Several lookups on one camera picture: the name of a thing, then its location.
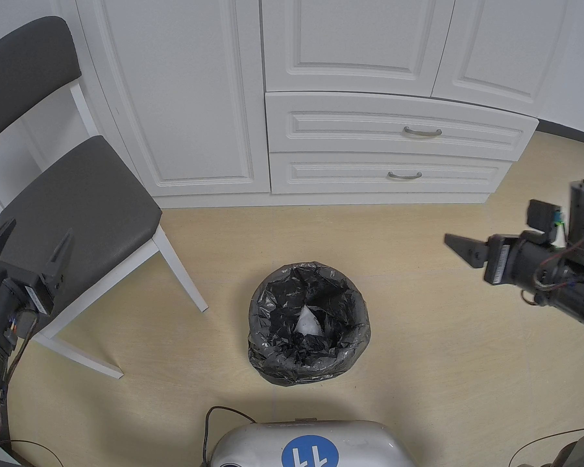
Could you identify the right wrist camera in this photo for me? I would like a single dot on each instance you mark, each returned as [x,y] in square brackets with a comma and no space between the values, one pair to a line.
[542,217]

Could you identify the white wardrobe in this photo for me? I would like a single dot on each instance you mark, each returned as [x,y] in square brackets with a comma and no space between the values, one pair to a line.
[350,42]

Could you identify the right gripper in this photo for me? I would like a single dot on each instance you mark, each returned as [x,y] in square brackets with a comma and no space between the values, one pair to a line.
[520,263]

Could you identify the white paper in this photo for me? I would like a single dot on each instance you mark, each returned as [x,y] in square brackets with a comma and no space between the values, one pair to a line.
[307,323]

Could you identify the black plastic bag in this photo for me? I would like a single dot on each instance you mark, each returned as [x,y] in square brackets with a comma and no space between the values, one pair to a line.
[311,363]

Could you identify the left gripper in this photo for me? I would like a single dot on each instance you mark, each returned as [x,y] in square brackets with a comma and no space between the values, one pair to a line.
[19,285]

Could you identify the white chair grey cushions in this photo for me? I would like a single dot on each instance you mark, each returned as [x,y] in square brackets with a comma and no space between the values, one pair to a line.
[87,212]

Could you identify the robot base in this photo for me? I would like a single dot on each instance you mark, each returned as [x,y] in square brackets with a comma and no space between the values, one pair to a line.
[311,440]

